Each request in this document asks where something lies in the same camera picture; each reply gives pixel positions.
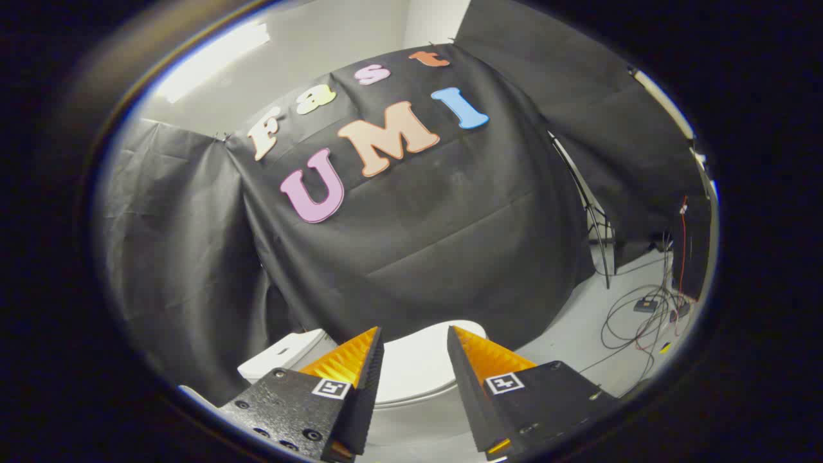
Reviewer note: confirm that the white toilet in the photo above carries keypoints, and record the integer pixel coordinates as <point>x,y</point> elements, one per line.
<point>283,357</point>

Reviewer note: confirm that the white toilet lid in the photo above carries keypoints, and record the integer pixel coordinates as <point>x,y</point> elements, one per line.
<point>418,366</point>

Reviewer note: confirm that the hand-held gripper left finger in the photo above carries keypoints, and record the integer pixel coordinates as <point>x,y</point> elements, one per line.
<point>363,399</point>

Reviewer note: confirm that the black tripod stand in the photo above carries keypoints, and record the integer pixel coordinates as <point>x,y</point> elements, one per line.
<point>592,212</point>

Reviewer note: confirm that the black backdrop cloth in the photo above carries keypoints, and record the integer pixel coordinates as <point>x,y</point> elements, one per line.
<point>418,244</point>

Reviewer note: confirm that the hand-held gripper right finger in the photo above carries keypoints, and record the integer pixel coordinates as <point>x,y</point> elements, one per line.
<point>466,392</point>

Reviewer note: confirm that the small black adapter box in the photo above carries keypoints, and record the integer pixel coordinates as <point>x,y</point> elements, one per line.
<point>645,305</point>

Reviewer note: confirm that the plain black cloth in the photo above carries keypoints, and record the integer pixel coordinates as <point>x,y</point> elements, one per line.
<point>578,96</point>
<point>180,257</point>

